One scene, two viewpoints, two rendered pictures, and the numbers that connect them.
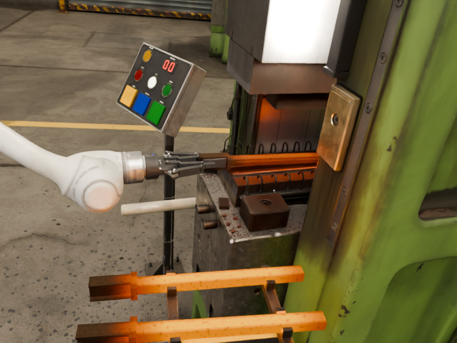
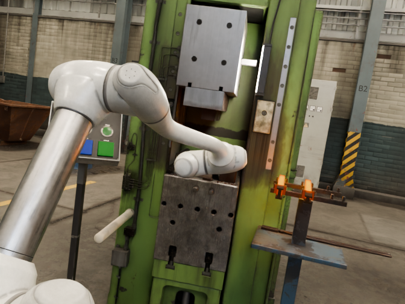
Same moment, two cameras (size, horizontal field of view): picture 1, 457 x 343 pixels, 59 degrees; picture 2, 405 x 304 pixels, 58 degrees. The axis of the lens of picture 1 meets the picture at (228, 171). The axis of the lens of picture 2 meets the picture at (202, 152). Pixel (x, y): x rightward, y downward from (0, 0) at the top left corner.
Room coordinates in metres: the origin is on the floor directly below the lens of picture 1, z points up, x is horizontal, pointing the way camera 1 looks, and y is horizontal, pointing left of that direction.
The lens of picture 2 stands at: (0.21, 1.65, 1.26)
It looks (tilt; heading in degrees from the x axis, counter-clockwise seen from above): 7 degrees down; 297
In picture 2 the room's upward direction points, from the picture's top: 8 degrees clockwise
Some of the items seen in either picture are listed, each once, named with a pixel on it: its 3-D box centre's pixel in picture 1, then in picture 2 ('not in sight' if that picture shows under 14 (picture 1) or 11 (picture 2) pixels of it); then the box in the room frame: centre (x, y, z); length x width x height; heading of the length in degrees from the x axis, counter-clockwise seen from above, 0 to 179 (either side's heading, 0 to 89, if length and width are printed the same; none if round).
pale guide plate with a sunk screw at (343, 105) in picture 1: (336, 128); (263, 116); (0.83, -0.23, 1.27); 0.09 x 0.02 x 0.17; 21
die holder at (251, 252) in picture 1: (283, 244); (202, 209); (1.11, -0.22, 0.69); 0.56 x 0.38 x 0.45; 111
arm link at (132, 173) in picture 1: (133, 167); not in sight; (0.96, 0.26, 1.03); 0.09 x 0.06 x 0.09; 20
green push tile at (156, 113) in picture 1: (156, 113); (105, 149); (1.42, 0.30, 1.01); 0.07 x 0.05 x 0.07; 46
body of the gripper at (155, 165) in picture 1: (160, 165); not in sight; (0.98, 0.19, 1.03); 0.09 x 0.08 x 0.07; 110
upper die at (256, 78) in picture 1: (307, 64); (208, 100); (1.15, -0.19, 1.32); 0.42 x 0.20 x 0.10; 111
